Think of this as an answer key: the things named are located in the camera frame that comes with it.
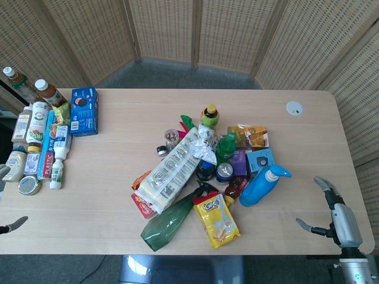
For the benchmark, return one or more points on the tea bottle orange blue label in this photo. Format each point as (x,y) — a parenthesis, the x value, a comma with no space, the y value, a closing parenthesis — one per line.
(50,93)

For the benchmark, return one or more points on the small white green bottle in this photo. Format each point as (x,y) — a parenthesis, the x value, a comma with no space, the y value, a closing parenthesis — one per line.
(57,176)

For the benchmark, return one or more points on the purple box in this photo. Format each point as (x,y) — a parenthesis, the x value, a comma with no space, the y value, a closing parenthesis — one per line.
(240,164)

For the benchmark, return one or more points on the purple label jar yellow lid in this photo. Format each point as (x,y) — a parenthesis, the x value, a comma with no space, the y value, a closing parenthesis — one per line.
(32,161)

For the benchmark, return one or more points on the orange snack pack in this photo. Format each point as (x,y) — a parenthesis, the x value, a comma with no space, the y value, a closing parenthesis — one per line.
(142,179)

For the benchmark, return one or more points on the long white wrapped package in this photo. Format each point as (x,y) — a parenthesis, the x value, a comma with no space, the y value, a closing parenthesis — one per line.
(171,174)

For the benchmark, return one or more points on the orange snack packet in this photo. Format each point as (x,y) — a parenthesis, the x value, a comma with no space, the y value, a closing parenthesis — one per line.
(251,136)

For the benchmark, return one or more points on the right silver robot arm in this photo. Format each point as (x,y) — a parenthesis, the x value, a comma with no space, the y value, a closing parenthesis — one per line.
(355,266)

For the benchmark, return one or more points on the blue drink can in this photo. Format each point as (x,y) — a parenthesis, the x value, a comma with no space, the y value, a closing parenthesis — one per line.
(225,172)

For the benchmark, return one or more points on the light blue box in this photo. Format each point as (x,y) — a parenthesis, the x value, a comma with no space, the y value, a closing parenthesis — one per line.
(262,161)

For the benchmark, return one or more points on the yellow snack bag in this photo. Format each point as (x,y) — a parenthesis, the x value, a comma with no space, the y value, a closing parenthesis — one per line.
(217,222)

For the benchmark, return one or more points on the green and pink packet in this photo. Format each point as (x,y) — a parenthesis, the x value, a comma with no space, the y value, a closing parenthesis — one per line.
(186,122)

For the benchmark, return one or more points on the green glass spray bottle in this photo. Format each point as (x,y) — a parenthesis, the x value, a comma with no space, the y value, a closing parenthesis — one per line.
(168,225)

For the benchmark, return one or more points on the white bottle blue label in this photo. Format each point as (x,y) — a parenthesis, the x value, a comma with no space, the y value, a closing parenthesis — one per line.
(62,140)

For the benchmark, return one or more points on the small black jar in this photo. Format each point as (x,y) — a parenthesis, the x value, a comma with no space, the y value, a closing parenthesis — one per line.
(161,151)

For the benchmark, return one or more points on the red drink bottle yellow cap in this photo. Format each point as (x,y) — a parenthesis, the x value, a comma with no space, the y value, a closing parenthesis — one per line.
(235,189)

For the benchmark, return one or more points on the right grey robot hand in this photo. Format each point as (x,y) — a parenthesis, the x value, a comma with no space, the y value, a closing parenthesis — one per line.
(346,225)

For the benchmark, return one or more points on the dark cola bottle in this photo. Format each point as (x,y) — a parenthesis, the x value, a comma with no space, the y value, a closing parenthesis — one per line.
(205,171)

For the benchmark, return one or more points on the cream mayonnaise jar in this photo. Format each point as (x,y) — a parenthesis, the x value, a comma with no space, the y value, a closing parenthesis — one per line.
(14,167)

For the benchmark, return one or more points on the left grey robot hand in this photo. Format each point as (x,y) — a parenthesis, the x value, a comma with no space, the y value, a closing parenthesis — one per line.
(14,223)

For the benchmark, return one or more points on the blue cookie box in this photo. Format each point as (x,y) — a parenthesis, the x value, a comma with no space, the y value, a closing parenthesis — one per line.
(84,112)

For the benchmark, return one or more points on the green chip bag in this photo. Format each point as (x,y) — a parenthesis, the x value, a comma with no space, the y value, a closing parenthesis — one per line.
(61,114)

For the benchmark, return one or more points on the plastic wrap box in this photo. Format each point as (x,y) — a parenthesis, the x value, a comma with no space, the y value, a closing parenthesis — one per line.
(47,156)

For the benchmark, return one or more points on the black object beside table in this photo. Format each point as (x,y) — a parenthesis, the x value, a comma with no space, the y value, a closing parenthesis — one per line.
(4,136)

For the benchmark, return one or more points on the green soda bottle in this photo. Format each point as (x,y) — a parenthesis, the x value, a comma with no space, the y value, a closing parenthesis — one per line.
(225,148)

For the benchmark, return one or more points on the blue pump detergent bottle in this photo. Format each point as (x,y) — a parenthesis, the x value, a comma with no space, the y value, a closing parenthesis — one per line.
(257,189)

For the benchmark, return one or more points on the white bottle red green label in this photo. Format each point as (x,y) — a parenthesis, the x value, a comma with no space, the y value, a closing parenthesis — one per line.
(38,124)

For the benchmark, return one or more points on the red snack pack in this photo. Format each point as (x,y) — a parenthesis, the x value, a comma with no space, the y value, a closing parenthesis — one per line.
(144,208)

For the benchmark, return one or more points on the yellow cap green label bottle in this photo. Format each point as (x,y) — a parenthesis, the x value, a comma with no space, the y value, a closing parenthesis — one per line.
(210,116)

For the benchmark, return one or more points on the clear candy jar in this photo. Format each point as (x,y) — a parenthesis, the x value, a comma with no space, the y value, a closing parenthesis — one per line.
(172,139)

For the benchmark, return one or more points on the round tin can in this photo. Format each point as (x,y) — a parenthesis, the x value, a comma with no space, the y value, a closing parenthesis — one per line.
(29,185)

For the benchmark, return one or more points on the tea bottle green label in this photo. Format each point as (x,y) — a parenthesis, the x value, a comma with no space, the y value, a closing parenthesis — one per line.
(20,85)

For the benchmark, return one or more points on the beige milk tea bottle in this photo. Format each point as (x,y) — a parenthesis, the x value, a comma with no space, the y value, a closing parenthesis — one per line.
(22,125)

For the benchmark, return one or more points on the silver crinkled snack bag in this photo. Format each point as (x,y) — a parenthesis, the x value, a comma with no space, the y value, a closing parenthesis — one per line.
(204,145)

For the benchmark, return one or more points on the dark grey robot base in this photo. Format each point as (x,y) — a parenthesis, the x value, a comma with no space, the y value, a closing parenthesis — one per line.
(177,270)

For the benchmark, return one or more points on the bamboo folding screen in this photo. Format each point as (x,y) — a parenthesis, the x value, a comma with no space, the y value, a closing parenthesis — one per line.
(231,32)

